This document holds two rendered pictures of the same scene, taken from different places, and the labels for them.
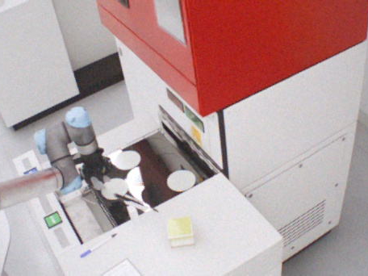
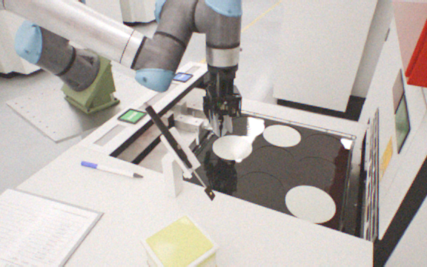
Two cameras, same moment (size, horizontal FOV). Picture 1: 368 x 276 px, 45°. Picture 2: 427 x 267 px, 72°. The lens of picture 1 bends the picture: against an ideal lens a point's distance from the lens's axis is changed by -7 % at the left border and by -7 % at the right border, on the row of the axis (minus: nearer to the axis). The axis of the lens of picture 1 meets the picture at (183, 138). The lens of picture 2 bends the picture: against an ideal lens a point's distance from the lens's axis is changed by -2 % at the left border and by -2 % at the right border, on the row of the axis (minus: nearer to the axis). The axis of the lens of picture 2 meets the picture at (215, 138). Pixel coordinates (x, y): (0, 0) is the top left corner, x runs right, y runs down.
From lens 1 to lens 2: 1.08 m
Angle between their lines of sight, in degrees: 38
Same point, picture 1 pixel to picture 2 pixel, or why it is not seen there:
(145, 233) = (164, 210)
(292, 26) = not seen: outside the picture
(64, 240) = (107, 139)
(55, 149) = (165, 19)
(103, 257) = (92, 186)
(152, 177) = (282, 169)
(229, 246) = not seen: outside the picture
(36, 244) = not seen: hidden behind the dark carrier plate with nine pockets
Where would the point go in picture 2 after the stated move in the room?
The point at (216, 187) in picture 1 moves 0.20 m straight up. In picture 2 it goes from (336, 256) to (380, 152)
